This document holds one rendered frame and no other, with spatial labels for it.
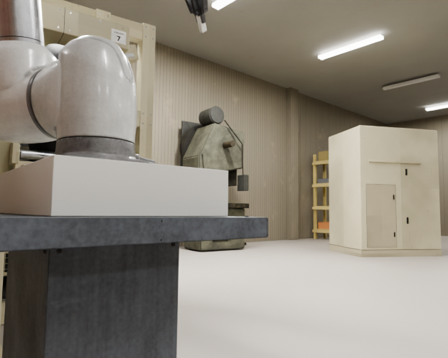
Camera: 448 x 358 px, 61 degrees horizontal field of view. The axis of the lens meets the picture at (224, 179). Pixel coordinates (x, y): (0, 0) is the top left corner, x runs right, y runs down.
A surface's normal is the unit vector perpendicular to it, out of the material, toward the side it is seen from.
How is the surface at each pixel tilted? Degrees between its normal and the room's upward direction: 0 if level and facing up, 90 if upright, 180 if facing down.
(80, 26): 90
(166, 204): 90
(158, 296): 90
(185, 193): 90
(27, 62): 74
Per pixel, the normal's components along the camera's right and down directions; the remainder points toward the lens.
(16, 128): -0.21, 0.69
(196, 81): 0.67, -0.05
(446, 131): -0.74, -0.07
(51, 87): -0.39, -0.13
